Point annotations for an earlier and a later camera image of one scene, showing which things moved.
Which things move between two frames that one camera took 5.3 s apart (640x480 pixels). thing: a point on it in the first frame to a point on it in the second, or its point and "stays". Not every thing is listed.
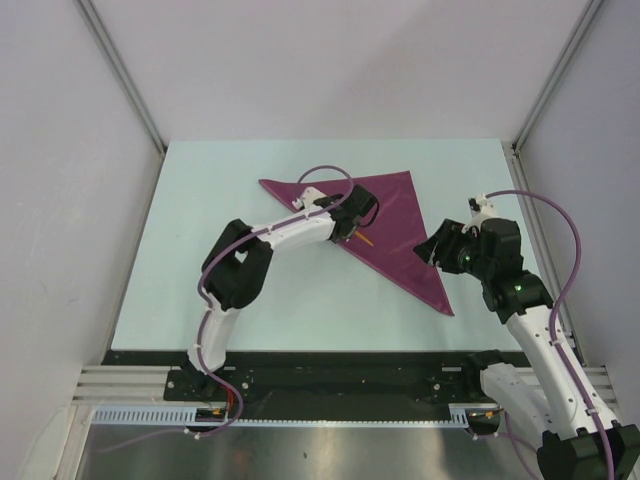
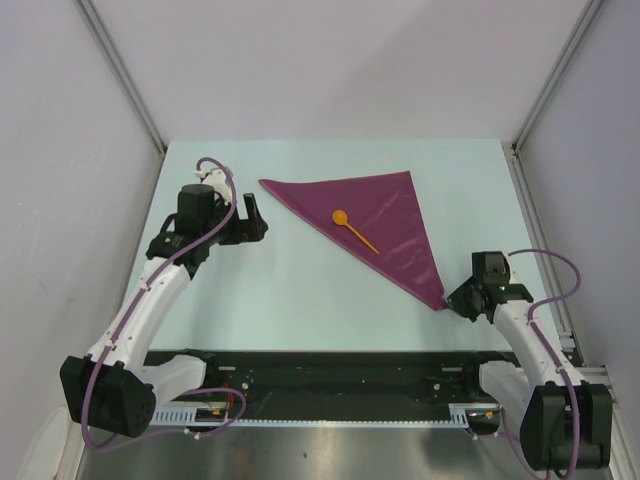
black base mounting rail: x=315 y=379 stays
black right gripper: x=450 y=236 to x=456 y=301
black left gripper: x=343 y=240 to x=250 y=229
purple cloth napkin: x=400 y=225 stays
